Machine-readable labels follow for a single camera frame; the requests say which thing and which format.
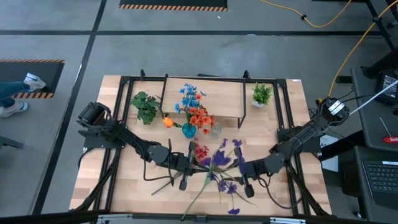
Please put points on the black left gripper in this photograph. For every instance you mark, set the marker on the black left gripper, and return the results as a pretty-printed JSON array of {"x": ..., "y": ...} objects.
[{"x": 182, "y": 162}]

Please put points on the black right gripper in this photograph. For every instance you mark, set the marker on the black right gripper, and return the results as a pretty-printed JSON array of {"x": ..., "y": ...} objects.
[{"x": 253, "y": 169}]

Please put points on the dark red tulip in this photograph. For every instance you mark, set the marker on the dark red tulip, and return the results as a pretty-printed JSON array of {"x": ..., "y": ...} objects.
[{"x": 207, "y": 180}]

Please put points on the red flower bunch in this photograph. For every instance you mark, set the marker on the red flower bunch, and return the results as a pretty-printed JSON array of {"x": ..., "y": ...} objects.
[{"x": 201, "y": 151}]

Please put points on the purple flower bunch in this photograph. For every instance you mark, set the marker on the purple flower bunch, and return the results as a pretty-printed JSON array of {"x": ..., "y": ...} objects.
[{"x": 220, "y": 158}]

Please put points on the clear ribbed glass vase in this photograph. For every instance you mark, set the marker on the clear ribbed glass vase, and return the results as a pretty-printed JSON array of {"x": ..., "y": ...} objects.
[{"x": 216, "y": 130}]

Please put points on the orange flower bunch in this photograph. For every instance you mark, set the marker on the orange flower bunch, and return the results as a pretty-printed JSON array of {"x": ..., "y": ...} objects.
[{"x": 200, "y": 119}]

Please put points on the orange tulip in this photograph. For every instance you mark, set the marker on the orange tulip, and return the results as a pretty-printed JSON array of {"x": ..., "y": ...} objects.
[{"x": 168, "y": 122}]

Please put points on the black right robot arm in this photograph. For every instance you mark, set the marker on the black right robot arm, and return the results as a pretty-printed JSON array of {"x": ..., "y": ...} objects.
[{"x": 298, "y": 140}]

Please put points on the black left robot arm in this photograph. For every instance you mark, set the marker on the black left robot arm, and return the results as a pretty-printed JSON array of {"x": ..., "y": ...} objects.
[{"x": 124, "y": 137}]

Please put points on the wooden shelf black legs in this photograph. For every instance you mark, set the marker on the wooden shelf black legs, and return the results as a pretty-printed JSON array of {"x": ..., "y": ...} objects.
[{"x": 217, "y": 96}]

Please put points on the blue glass vase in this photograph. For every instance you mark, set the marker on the blue glass vase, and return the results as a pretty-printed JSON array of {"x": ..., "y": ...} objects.
[{"x": 189, "y": 130}]

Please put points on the dark green plant white pot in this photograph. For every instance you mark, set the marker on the dark green plant white pot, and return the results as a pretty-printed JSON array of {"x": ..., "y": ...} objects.
[{"x": 145, "y": 107}]

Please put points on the light green plant white pot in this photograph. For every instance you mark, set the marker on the light green plant white pot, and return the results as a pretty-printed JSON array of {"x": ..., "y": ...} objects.
[{"x": 261, "y": 93}]

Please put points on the white paper sheet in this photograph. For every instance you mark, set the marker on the white paper sheet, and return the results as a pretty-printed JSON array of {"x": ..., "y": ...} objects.
[{"x": 331, "y": 161}]

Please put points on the dark grey desk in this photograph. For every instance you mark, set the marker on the dark grey desk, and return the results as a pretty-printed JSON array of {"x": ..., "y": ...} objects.
[
  {"x": 370, "y": 130},
  {"x": 351, "y": 186}
]

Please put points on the black laptop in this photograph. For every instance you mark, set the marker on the black laptop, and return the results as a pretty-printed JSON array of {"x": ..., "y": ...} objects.
[{"x": 382, "y": 180}]

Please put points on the white rod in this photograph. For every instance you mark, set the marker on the white rod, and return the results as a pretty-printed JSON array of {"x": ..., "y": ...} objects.
[{"x": 373, "y": 98}]

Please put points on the black mat striped edge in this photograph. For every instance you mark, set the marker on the black mat striped edge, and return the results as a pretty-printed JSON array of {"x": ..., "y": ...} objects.
[
  {"x": 174, "y": 3},
  {"x": 46, "y": 74}
]

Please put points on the black handheld screen device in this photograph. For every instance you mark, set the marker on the black handheld screen device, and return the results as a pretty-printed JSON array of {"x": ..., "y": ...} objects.
[{"x": 387, "y": 87}]

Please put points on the black stand legs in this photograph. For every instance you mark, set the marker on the black stand legs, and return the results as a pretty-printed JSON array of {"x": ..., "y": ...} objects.
[{"x": 382, "y": 63}]

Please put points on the person's white shoe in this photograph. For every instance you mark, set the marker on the person's white shoe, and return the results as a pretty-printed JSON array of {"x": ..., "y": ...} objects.
[
  {"x": 34, "y": 81},
  {"x": 14, "y": 108}
]

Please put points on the grey stand foot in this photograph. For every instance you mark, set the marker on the grey stand foot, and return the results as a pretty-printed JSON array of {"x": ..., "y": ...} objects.
[{"x": 11, "y": 143}]

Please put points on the person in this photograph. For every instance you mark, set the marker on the person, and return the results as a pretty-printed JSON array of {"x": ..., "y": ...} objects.
[{"x": 12, "y": 88}]

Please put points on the aluminium rig frame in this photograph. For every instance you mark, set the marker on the aluminium rig frame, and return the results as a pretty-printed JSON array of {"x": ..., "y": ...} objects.
[{"x": 124, "y": 217}]

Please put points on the black table frame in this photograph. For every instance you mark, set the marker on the black table frame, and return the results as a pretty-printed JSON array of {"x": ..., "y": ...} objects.
[{"x": 146, "y": 78}]

